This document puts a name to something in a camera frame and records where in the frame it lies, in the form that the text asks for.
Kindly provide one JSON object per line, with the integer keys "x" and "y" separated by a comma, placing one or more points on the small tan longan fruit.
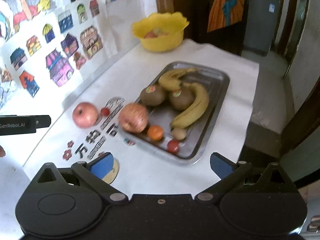
{"x": 179, "y": 133}

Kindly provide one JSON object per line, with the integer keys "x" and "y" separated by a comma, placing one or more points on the red apple with dimple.
{"x": 133, "y": 118}

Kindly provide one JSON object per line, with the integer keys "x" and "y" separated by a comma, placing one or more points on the long yellow banana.
{"x": 195, "y": 110}

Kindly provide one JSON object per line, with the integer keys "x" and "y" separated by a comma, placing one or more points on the yellow plastic bowl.
{"x": 160, "y": 32}

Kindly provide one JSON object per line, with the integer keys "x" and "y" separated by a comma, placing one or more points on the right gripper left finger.
{"x": 82, "y": 183}

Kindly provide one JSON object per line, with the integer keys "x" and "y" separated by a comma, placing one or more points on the small orange tangerine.
{"x": 155, "y": 133}

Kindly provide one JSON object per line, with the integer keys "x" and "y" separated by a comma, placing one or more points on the smooth red apple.
{"x": 85, "y": 115}

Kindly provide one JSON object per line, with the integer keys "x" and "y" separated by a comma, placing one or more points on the houses drawing paper sheet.
{"x": 54, "y": 53}

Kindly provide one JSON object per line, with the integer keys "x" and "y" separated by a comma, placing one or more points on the dark door with painting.
{"x": 221, "y": 23}

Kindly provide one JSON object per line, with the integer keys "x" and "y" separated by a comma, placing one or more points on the red cherry tomato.
{"x": 173, "y": 146}
{"x": 105, "y": 111}

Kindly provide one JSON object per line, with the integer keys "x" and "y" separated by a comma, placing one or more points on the short yellow banana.
{"x": 170, "y": 80}

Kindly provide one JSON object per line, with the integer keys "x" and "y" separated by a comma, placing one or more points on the metal tray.
{"x": 216, "y": 83}

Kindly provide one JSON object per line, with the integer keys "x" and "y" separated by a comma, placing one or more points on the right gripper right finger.
{"x": 245, "y": 182}

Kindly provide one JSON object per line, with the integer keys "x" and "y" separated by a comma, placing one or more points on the grey appliance box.
{"x": 261, "y": 23}

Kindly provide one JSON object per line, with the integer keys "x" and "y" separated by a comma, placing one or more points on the kiwi with sticker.
{"x": 153, "y": 95}
{"x": 181, "y": 99}

